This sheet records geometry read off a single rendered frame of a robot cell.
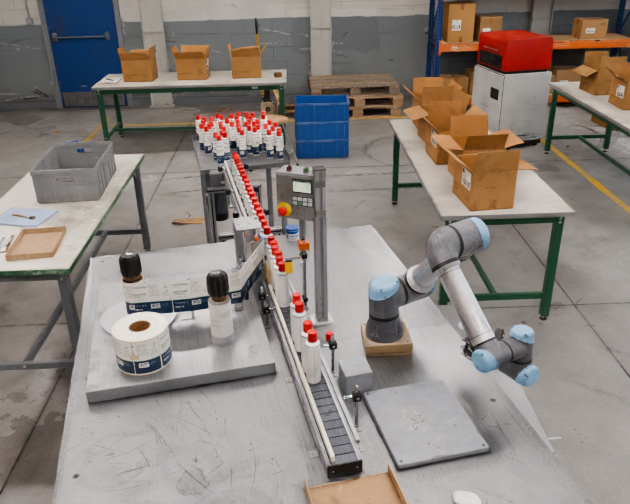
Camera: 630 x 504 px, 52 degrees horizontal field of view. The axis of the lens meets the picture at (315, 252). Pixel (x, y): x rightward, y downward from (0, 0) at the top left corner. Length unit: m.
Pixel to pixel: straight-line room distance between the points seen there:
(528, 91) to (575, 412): 4.77
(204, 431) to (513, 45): 6.15
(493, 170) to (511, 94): 3.85
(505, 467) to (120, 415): 1.27
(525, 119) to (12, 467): 6.29
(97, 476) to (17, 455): 1.53
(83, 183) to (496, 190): 2.52
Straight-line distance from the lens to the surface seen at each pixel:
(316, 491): 2.01
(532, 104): 7.91
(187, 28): 10.02
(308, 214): 2.51
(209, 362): 2.45
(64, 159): 4.91
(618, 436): 3.70
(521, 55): 7.72
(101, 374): 2.50
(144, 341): 2.37
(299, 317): 2.37
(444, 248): 2.11
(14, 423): 3.88
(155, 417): 2.33
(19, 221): 4.17
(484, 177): 3.94
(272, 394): 2.35
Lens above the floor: 2.29
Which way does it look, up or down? 26 degrees down
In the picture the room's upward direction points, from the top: 1 degrees counter-clockwise
